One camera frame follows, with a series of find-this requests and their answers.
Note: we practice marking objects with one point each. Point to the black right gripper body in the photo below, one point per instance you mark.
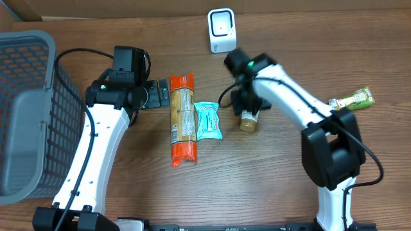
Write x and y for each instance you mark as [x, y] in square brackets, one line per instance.
[250, 102]

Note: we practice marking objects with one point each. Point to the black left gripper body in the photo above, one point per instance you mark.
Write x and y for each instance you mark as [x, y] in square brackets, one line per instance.
[153, 94]

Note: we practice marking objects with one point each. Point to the white cream tube gold cap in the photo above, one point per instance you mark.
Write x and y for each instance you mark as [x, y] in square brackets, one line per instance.
[248, 121]

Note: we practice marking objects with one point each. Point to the orange cracker package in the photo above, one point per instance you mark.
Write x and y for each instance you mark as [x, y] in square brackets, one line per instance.
[183, 129]

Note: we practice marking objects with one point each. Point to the teal tissue pack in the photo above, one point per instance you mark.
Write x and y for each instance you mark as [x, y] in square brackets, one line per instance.
[208, 121]

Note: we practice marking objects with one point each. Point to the green yellow drink pouch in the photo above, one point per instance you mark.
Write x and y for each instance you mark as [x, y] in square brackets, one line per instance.
[360, 99]

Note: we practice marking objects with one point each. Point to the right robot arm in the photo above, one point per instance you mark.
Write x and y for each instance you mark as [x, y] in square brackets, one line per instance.
[332, 151]

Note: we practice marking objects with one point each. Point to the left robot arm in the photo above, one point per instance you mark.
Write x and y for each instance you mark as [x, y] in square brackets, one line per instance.
[112, 104]

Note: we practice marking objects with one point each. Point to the white barcode scanner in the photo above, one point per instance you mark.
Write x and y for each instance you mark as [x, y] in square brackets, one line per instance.
[222, 30]

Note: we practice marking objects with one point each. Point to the grey plastic shopping basket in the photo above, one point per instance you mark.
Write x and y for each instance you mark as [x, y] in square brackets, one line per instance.
[41, 123]

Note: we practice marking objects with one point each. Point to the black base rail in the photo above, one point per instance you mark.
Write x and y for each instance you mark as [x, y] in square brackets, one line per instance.
[263, 227]

